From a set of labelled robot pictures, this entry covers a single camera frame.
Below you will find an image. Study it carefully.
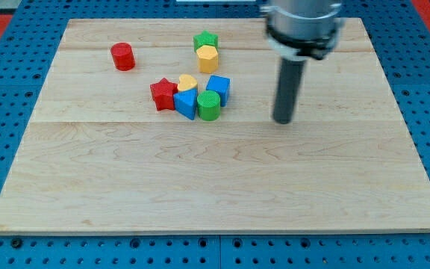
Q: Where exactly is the blue triangle block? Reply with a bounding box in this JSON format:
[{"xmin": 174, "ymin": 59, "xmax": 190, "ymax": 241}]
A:
[{"xmin": 173, "ymin": 89, "xmax": 198, "ymax": 120}]

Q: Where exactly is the green star block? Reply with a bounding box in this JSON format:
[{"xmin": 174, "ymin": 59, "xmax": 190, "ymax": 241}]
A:
[{"xmin": 193, "ymin": 30, "xmax": 219, "ymax": 52}]

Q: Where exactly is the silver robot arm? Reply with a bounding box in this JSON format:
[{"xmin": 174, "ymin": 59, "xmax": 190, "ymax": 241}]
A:
[{"xmin": 260, "ymin": 0, "xmax": 344, "ymax": 61}]

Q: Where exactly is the yellow heart block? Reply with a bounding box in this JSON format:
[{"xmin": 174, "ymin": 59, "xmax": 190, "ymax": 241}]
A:
[{"xmin": 177, "ymin": 74, "xmax": 198, "ymax": 92}]

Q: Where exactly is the yellow hexagon block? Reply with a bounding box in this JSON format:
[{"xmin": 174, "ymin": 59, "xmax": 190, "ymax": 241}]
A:
[{"xmin": 196, "ymin": 45, "xmax": 219, "ymax": 73}]

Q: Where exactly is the red star block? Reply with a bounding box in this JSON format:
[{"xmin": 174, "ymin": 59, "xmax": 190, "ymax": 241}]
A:
[{"xmin": 150, "ymin": 78, "xmax": 178, "ymax": 111}]

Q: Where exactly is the light wooden board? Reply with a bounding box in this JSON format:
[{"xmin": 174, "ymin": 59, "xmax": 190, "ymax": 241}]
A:
[{"xmin": 0, "ymin": 18, "xmax": 430, "ymax": 236}]

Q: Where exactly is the green cylinder block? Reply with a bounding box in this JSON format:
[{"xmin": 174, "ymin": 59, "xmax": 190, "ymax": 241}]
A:
[{"xmin": 197, "ymin": 90, "xmax": 221, "ymax": 121}]

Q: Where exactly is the red cylinder block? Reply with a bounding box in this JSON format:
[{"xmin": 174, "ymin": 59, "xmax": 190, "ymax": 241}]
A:
[{"xmin": 110, "ymin": 43, "xmax": 136, "ymax": 71}]

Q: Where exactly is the dark grey pointer rod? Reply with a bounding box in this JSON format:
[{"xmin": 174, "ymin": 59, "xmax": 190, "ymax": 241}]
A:
[{"xmin": 272, "ymin": 58, "xmax": 305, "ymax": 124}]

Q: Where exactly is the blue cube block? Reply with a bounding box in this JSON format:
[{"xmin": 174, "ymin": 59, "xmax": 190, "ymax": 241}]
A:
[{"xmin": 206, "ymin": 75, "xmax": 231, "ymax": 107}]

